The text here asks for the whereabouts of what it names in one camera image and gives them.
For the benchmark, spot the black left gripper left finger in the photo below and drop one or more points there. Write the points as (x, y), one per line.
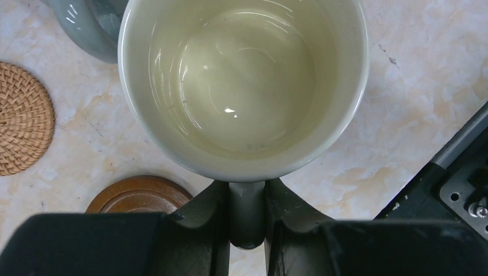
(193, 240)

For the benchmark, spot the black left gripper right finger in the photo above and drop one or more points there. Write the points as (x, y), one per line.
(300, 240)

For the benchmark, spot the brown wooden coaster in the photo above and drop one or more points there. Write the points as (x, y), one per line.
(139, 194)

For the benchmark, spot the cream yellow mug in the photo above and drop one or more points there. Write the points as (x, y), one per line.
(243, 91)

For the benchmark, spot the grey blue mug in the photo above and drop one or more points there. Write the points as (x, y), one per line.
(92, 25)

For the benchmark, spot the woven rattan coaster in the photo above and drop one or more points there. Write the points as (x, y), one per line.
(27, 119)

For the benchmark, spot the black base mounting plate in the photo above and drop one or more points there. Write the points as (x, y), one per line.
(457, 193)

